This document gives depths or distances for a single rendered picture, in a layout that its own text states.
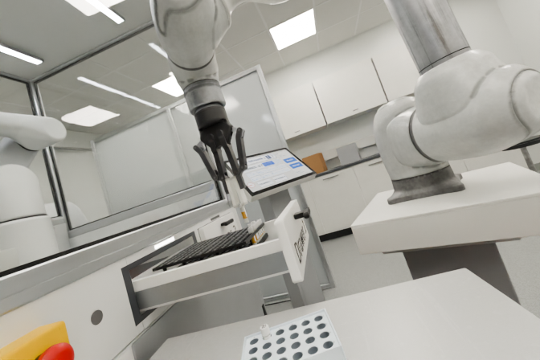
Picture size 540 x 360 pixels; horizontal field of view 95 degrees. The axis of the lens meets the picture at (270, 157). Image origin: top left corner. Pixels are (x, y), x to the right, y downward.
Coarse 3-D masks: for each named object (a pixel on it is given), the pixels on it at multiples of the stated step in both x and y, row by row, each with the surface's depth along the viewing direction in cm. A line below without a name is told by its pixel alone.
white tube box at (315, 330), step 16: (304, 320) 35; (320, 320) 35; (256, 336) 35; (272, 336) 34; (288, 336) 33; (304, 336) 32; (320, 336) 31; (336, 336) 30; (256, 352) 32; (272, 352) 31; (288, 352) 30; (304, 352) 29; (320, 352) 28; (336, 352) 28
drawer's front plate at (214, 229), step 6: (228, 216) 102; (234, 216) 107; (216, 222) 90; (222, 222) 94; (234, 222) 105; (204, 228) 80; (210, 228) 84; (216, 228) 88; (222, 228) 92; (228, 228) 98; (234, 228) 103; (204, 234) 79; (210, 234) 82; (216, 234) 87; (222, 234) 91
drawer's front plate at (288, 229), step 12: (288, 204) 64; (288, 216) 50; (276, 228) 43; (288, 228) 46; (300, 228) 59; (288, 240) 43; (288, 252) 43; (288, 264) 43; (300, 264) 44; (300, 276) 42
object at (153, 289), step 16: (272, 224) 69; (272, 240) 46; (224, 256) 47; (240, 256) 46; (256, 256) 46; (272, 256) 45; (144, 272) 56; (160, 272) 50; (176, 272) 48; (192, 272) 48; (208, 272) 47; (224, 272) 46; (240, 272) 46; (256, 272) 45; (272, 272) 45; (144, 288) 50; (160, 288) 49; (176, 288) 48; (192, 288) 47; (208, 288) 47; (224, 288) 47; (144, 304) 49; (160, 304) 49
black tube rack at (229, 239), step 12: (204, 240) 70; (216, 240) 63; (228, 240) 58; (264, 240) 62; (180, 252) 64; (192, 252) 57; (204, 252) 53; (216, 252) 51; (168, 264) 53; (180, 264) 63
